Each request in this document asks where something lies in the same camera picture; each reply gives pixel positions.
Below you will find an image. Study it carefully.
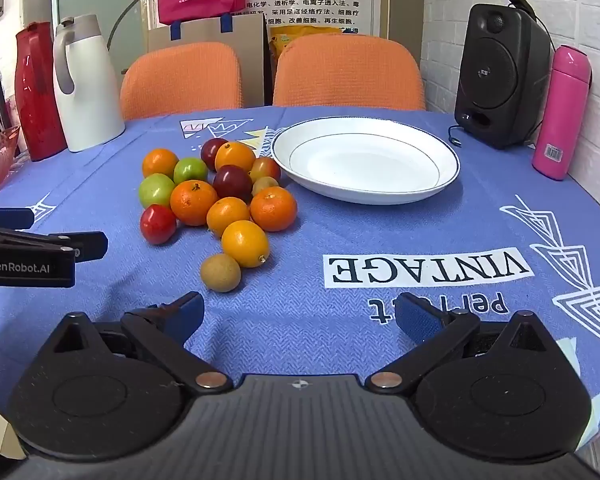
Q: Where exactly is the small red apple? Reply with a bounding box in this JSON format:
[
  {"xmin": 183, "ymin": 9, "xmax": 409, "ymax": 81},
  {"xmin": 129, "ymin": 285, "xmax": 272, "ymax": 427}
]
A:
[{"xmin": 140, "ymin": 204, "xmax": 177, "ymax": 245}]

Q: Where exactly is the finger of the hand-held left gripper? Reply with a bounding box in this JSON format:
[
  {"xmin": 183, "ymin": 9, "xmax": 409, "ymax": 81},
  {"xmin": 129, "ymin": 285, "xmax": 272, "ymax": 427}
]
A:
[
  {"xmin": 55, "ymin": 231, "xmax": 109, "ymax": 263},
  {"xmin": 0, "ymin": 206, "xmax": 36, "ymax": 232}
]

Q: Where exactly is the white thermos jug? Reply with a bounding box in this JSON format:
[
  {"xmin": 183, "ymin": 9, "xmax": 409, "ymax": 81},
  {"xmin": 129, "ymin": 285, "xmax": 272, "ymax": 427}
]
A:
[{"xmin": 53, "ymin": 14, "xmax": 127, "ymax": 153}]

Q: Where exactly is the blue printed tablecloth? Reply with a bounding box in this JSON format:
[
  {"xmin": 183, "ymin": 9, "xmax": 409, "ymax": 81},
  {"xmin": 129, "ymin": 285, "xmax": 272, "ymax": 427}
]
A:
[{"xmin": 0, "ymin": 106, "xmax": 600, "ymax": 480}]

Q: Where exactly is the smooth round orange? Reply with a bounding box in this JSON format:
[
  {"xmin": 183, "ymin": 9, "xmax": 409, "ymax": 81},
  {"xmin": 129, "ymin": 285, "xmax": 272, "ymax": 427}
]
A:
[
  {"xmin": 142, "ymin": 148, "xmax": 180, "ymax": 180},
  {"xmin": 206, "ymin": 197, "xmax": 251, "ymax": 237},
  {"xmin": 215, "ymin": 141, "xmax": 257, "ymax": 173}
]

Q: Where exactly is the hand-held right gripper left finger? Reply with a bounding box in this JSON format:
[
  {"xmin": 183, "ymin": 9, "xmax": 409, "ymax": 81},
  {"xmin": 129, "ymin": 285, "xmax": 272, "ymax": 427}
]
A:
[{"xmin": 45, "ymin": 291, "xmax": 234, "ymax": 394}]

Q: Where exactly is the red thermos jug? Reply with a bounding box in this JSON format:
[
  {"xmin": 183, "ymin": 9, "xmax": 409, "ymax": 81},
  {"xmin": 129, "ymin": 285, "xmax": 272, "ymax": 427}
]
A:
[{"xmin": 15, "ymin": 21, "xmax": 68, "ymax": 162}]

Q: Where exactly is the orange fabric chair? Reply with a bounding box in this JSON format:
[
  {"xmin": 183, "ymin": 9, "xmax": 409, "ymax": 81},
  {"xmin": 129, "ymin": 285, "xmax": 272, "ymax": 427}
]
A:
[
  {"xmin": 120, "ymin": 42, "xmax": 244, "ymax": 122},
  {"xmin": 272, "ymin": 34, "xmax": 427, "ymax": 111}
]

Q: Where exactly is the large green apple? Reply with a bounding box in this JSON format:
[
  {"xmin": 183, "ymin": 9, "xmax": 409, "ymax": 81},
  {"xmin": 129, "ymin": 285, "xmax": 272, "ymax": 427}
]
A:
[{"xmin": 138, "ymin": 174, "xmax": 176, "ymax": 209}]

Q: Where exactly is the rough-skinned mandarin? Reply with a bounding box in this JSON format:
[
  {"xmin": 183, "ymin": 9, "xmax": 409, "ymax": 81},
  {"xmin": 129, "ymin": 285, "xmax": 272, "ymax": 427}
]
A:
[
  {"xmin": 250, "ymin": 186, "xmax": 299, "ymax": 232},
  {"xmin": 170, "ymin": 180, "xmax": 219, "ymax": 227}
]

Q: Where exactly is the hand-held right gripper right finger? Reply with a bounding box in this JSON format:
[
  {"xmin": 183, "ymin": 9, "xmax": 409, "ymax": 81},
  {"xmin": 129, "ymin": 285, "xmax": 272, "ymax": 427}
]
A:
[{"xmin": 365, "ymin": 291, "xmax": 561, "ymax": 395}]

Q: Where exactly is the red yellow plum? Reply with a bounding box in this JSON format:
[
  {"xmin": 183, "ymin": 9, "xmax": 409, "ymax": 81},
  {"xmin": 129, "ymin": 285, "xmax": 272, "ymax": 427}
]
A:
[{"xmin": 250, "ymin": 156, "xmax": 282, "ymax": 183}]

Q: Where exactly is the small green apple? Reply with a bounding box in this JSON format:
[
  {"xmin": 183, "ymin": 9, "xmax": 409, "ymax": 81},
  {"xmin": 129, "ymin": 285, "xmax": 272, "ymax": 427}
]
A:
[{"xmin": 173, "ymin": 157, "xmax": 209, "ymax": 185}]

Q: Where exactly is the black speaker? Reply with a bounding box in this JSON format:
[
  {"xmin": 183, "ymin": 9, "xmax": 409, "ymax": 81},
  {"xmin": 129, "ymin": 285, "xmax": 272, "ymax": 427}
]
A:
[{"xmin": 454, "ymin": 2, "xmax": 552, "ymax": 150}]

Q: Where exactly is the oval orange with stem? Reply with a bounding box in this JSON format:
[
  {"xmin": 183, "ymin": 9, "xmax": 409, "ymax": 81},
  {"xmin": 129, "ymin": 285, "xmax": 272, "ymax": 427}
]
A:
[{"xmin": 221, "ymin": 220, "xmax": 271, "ymax": 269}]

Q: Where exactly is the brown kiwi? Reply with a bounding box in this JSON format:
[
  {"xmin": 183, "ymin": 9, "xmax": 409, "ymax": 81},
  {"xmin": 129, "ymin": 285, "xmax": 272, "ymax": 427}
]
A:
[{"xmin": 200, "ymin": 253, "xmax": 242, "ymax": 293}]

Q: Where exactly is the white plate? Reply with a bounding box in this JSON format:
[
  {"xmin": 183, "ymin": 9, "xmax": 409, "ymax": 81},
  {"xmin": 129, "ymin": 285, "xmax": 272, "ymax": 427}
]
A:
[{"xmin": 271, "ymin": 116, "xmax": 461, "ymax": 206}]

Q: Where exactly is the dark red plum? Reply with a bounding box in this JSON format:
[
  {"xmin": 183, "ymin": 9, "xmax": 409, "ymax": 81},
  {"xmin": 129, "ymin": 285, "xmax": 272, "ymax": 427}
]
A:
[
  {"xmin": 200, "ymin": 138, "xmax": 229, "ymax": 171},
  {"xmin": 212, "ymin": 165, "xmax": 253, "ymax": 201}
]

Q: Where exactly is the frosted glass door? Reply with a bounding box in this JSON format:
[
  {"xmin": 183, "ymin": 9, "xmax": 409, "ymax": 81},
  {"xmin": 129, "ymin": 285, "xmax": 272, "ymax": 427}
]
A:
[{"xmin": 92, "ymin": 0, "xmax": 151, "ymax": 68}]

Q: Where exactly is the pink thermos bottle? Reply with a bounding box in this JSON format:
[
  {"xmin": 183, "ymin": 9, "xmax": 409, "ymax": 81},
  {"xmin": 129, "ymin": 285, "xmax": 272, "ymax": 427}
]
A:
[{"xmin": 531, "ymin": 45, "xmax": 592, "ymax": 181}]

